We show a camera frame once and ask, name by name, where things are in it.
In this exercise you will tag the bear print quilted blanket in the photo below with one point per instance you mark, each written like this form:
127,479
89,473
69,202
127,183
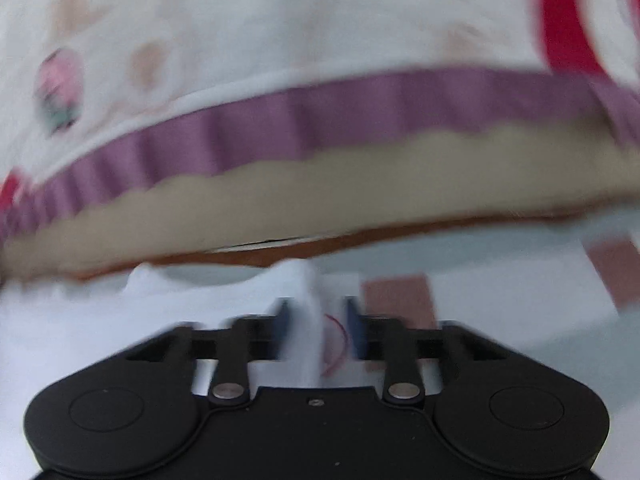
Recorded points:
300,35

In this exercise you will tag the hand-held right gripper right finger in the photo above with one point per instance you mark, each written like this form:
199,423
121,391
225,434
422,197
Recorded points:
355,330

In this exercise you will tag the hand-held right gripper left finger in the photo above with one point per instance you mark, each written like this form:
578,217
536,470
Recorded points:
281,330

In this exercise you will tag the beige bed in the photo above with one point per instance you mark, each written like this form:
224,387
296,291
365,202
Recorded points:
350,195

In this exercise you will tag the checkered striped rug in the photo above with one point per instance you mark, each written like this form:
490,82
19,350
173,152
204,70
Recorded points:
500,300

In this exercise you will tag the white garment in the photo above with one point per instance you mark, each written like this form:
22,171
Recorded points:
100,320

